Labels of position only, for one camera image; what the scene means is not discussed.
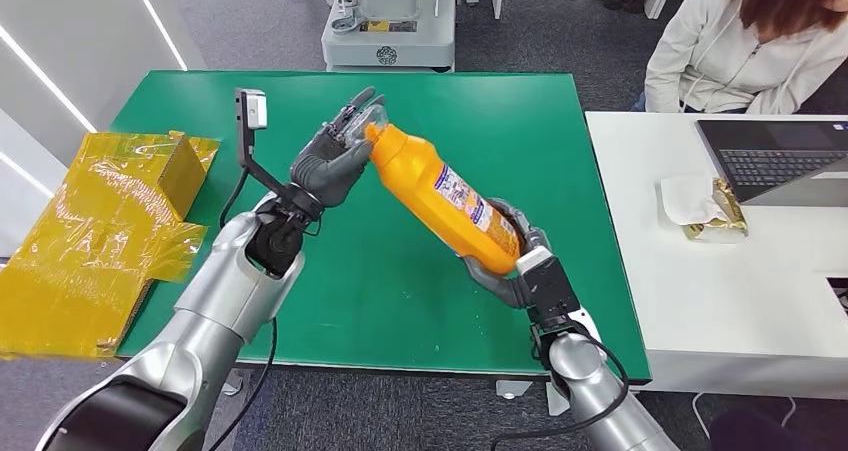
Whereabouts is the orange plastic bottle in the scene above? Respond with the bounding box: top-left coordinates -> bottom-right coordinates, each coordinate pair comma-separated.
349,105 -> 525,277

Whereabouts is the gold foil wrapper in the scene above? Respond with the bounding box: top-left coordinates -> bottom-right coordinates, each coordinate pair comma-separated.
684,177 -> 750,243

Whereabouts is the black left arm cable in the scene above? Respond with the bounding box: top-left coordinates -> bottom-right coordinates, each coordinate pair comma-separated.
208,166 -> 280,451

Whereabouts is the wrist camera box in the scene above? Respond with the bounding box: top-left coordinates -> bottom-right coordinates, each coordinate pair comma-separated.
515,245 -> 583,330
234,88 -> 296,201

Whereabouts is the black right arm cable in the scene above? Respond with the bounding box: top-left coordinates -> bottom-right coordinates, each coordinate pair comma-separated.
490,322 -> 631,451

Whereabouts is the dark grey laptop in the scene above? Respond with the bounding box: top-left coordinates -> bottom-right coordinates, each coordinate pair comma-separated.
696,119 -> 848,209

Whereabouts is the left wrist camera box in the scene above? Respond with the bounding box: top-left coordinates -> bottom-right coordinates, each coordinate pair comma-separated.
234,88 -> 296,201

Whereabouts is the white tissue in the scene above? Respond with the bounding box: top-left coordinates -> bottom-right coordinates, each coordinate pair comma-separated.
659,174 -> 730,227

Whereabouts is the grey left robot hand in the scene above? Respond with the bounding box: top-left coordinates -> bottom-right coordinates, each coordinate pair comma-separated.
290,87 -> 387,209

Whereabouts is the green table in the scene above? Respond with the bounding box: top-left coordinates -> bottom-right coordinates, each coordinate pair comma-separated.
113,70 -> 654,416

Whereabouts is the white floor cable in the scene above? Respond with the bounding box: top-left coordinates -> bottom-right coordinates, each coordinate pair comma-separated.
692,392 -> 796,451

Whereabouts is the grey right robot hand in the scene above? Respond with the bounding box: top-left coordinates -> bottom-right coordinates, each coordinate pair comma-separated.
461,198 -> 552,310

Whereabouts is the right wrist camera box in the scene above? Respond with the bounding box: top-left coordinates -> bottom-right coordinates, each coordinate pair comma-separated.
515,245 -> 583,330

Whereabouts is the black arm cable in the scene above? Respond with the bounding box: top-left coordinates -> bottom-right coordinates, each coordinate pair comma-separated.
208,166 -> 280,451
490,322 -> 631,451

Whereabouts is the grey machine base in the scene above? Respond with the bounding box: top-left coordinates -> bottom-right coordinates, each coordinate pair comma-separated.
320,0 -> 458,74

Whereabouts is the yellow taped cardboard box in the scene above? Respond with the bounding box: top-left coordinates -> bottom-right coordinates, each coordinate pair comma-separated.
0,130 -> 221,363

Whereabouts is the person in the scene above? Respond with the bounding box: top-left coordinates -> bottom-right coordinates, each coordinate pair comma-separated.
629,0 -> 848,116

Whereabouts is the white desk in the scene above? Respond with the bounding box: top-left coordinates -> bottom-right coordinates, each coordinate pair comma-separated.
585,111 -> 848,402

